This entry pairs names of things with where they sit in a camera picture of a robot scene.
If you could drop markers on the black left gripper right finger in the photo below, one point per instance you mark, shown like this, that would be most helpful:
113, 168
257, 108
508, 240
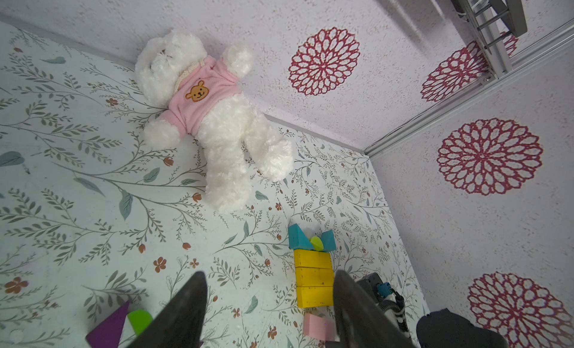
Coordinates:
359, 322

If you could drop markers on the white teddy bear pink shirt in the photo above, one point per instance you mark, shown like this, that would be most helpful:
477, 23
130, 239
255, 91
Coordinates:
203, 99

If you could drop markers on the teal triangle block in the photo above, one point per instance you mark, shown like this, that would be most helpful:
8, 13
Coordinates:
329, 242
297, 239

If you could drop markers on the light green cylinder block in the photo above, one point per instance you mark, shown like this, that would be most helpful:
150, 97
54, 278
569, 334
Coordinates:
317, 244

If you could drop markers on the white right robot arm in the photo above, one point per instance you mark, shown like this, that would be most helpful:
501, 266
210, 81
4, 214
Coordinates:
437, 329

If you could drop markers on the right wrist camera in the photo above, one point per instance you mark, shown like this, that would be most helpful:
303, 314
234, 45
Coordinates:
388, 300

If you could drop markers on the purple triangle block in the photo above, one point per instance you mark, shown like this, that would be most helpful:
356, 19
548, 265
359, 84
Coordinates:
108, 333

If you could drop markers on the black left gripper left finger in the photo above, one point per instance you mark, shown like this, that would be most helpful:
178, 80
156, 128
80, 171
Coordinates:
180, 323

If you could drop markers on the light pink block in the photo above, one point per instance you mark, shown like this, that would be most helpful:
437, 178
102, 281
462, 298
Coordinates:
321, 329

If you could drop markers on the grey wall shelf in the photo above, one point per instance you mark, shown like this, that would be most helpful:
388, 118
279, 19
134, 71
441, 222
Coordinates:
492, 22

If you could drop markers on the small green cylinder block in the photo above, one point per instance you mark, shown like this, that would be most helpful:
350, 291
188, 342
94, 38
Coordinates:
139, 321

